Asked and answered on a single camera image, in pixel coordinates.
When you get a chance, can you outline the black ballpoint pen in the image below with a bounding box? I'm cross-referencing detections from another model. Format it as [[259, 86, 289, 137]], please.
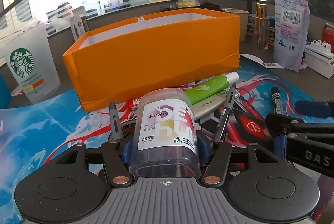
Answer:
[[211, 83, 237, 143]]

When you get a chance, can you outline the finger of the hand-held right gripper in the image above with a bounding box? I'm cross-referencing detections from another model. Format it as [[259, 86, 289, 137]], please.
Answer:
[[266, 113, 334, 160], [296, 100, 334, 118]]

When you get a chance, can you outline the white box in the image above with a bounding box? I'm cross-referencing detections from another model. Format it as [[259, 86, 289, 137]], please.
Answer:
[[304, 40, 334, 78]]

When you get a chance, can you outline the yellow pill blister pack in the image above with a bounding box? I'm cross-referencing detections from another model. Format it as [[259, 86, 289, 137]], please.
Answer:
[[175, 0, 200, 8]]

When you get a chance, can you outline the small white carton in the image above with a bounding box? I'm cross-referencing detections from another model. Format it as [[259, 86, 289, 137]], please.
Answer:
[[70, 7, 89, 42]]

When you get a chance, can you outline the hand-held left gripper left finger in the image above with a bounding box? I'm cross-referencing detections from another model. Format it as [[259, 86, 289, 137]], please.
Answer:
[[53, 140, 134, 187]]

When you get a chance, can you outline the blue box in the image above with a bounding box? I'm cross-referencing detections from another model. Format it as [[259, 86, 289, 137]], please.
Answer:
[[0, 75, 7, 109]]

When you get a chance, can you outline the orange cardboard box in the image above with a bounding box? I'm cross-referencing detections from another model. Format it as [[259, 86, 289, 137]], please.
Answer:
[[62, 8, 240, 113]]

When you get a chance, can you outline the black marker with white print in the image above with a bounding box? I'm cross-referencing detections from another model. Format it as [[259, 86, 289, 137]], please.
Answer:
[[271, 87, 283, 116]]

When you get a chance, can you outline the grey marker pen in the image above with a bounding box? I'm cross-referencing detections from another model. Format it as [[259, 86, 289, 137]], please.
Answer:
[[108, 100, 124, 142]]

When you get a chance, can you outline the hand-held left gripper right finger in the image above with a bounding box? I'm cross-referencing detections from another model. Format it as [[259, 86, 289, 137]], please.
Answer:
[[197, 132, 282, 186]]

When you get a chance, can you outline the red and black card box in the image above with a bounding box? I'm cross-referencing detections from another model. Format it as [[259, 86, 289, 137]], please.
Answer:
[[227, 106, 273, 147]]

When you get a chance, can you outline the pale purple spout pouch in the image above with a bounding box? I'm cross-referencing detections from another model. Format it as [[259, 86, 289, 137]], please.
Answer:
[[271, 0, 314, 73]]

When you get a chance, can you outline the green tube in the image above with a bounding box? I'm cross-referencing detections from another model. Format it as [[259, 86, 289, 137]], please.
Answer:
[[185, 72, 239, 105]]

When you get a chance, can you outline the clear plastic cotton swab jar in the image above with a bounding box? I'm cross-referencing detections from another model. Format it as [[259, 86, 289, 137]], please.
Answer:
[[129, 88, 201, 179]]

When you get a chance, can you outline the silver flat tool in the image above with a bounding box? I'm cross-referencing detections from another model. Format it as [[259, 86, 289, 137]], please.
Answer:
[[194, 93, 239, 118]]

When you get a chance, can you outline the beige paper cup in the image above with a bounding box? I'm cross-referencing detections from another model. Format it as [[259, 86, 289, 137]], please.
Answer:
[[230, 9, 249, 42]]

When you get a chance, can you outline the white paper card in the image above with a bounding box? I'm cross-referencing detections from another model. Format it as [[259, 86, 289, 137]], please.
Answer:
[[240, 54, 285, 69]]

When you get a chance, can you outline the red can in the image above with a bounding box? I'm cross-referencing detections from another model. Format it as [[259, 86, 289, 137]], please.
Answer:
[[322, 24, 334, 43]]

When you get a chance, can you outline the frosted cup with green logo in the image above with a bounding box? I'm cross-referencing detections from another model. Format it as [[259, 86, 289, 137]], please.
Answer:
[[0, 24, 62, 104]]

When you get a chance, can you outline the printed desk mat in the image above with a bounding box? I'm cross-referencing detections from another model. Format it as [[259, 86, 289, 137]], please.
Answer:
[[0, 57, 334, 224]]

